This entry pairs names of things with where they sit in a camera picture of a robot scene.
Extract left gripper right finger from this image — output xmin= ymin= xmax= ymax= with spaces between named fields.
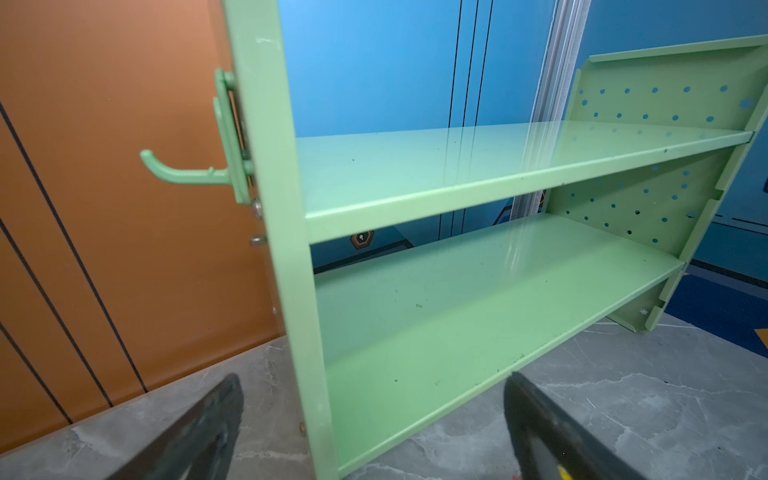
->
xmin=503 ymin=372 xmax=643 ymax=479

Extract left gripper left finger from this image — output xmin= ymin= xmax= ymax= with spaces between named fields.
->
xmin=110 ymin=374 xmax=244 ymax=479

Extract green metal two-tier shelf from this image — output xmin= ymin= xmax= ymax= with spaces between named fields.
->
xmin=141 ymin=1 xmax=767 ymax=479

